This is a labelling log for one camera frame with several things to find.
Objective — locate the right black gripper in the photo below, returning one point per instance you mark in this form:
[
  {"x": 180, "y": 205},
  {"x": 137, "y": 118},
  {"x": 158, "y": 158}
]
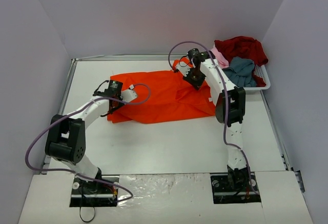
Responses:
[{"x": 195, "y": 78}]

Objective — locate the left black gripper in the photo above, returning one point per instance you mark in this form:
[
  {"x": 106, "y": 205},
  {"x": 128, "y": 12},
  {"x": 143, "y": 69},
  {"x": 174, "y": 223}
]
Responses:
[{"x": 113, "y": 105}]

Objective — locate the orange t shirt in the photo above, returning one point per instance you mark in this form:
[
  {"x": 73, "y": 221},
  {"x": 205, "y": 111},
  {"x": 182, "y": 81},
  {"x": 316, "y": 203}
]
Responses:
[{"x": 171, "y": 98}]

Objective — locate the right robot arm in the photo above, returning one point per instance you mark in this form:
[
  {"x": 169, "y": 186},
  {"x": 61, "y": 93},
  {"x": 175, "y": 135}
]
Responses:
[{"x": 229, "y": 101}]

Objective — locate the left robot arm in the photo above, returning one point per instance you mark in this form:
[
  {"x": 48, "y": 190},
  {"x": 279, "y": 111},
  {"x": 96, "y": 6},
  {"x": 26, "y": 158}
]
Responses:
[{"x": 66, "y": 140}]

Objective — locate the pink t shirt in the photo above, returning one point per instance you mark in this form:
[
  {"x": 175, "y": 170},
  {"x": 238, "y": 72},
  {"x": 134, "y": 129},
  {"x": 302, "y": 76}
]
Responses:
[{"x": 223, "y": 63}]

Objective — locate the teal t shirt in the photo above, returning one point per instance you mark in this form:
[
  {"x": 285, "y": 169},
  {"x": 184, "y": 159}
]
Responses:
[{"x": 241, "y": 71}]

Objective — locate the dark red t shirt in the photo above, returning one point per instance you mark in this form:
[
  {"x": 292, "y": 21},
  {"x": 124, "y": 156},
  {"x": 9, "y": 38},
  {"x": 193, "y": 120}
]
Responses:
[{"x": 244, "y": 48}]

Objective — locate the white plastic laundry basket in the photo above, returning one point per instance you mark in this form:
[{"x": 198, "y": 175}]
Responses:
[{"x": 258, "y": 80}]

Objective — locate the white foam front board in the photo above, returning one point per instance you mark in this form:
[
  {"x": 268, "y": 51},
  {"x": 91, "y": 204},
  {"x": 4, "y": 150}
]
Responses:
[{"x": 176, "y": 198}]

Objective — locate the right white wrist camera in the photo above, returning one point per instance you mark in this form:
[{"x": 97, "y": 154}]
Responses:
[{"x": 183, "y": 68}]

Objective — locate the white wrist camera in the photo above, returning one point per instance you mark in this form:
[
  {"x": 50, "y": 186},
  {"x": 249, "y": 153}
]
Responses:
[
  {"x": 129, "y": 95},
  {"x": 183, "y": 68}
]

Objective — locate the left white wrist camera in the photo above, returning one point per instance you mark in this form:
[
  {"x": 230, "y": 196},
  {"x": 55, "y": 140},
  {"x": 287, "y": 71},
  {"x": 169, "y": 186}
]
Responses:
[{"x": 129, "y": 95}]

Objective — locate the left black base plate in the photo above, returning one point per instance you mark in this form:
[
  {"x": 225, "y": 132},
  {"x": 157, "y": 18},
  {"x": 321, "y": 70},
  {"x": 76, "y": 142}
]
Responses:
[{"x": 92, "y": 194}]

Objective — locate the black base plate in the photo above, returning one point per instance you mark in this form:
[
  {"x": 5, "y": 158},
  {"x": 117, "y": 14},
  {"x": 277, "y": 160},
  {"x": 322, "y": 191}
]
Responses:
[
  {"x": 92, "y": 194},
  {"x": 224, "y": 193}
]

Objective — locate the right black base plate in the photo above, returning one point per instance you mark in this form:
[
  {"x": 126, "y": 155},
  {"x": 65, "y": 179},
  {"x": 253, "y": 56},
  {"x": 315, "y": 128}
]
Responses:
[{"x": 224, "y": 193}]

